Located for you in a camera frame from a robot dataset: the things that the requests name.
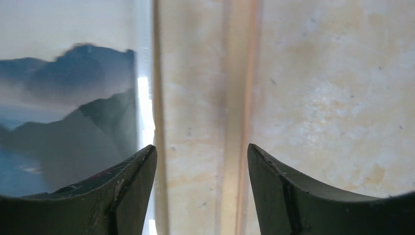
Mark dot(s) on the brown backing board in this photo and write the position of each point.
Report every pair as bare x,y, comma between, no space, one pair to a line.
161,197

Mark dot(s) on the seascape photo print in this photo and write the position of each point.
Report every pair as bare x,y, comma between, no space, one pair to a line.
71,87

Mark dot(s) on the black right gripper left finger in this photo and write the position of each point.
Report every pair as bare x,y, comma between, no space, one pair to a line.
112,202

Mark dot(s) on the pink photo frame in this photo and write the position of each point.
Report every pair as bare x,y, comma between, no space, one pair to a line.
242,39

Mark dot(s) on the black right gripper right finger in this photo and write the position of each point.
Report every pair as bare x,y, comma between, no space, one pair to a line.
289,202

